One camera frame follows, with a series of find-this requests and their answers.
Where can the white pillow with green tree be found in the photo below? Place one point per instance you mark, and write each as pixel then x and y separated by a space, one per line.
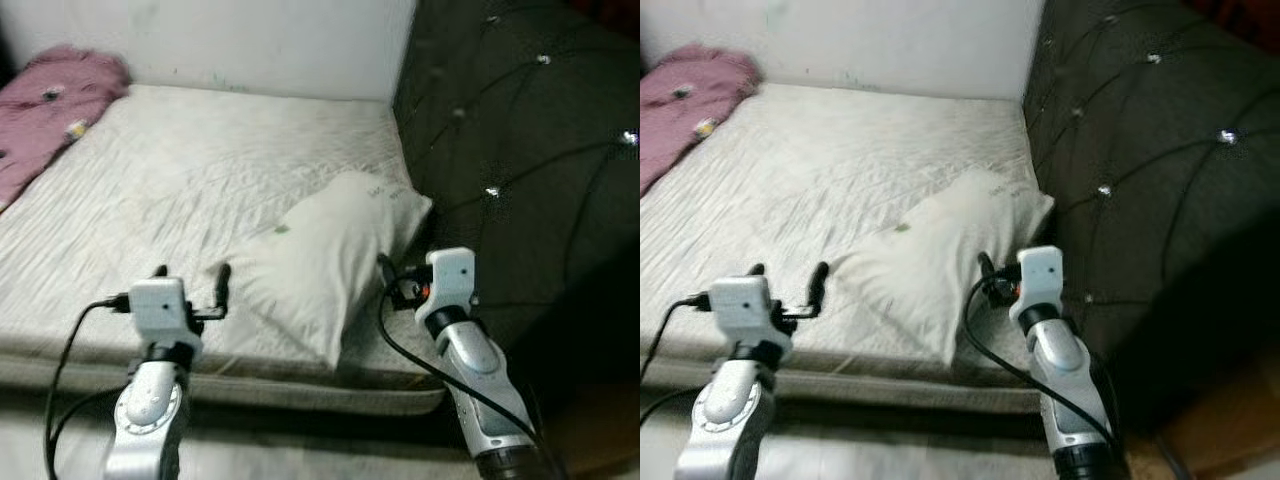
pixel 940 260
pixel 320 260

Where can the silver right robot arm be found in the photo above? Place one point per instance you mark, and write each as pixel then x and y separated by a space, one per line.
pixel 485 375
pixel 1070 375

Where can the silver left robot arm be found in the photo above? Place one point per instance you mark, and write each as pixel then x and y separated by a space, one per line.
pixel 150 410
pixel 730 410

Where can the white quilted mattress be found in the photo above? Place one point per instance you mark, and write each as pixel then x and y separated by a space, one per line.
pixel 180 180
pixel 800 180

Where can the purple cartoon print blanket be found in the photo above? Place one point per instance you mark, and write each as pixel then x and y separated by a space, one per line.
pixel 45 110
pixel 690 100

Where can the dark tufted headboard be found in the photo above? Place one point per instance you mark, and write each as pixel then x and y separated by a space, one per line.
pixel 1160 120
pixel 530 120

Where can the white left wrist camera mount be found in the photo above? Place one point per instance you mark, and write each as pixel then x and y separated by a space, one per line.
pixel 742 305
pixel 160 305

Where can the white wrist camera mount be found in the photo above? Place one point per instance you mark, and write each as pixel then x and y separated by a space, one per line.
pixel 452 280
pixel 1040 275
pixel 160 305
pixel 742 305

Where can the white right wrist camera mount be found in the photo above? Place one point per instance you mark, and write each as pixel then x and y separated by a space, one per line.
pixel 452 280
pixel 1040 275

